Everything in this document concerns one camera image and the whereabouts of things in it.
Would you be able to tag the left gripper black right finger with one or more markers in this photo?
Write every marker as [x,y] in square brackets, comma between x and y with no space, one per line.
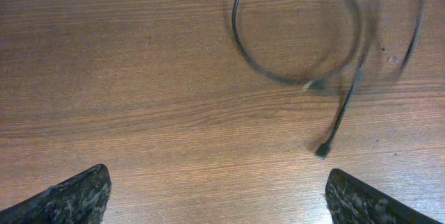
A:
[350,200]

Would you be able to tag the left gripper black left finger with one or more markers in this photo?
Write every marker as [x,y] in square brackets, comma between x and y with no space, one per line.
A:
[82,198]

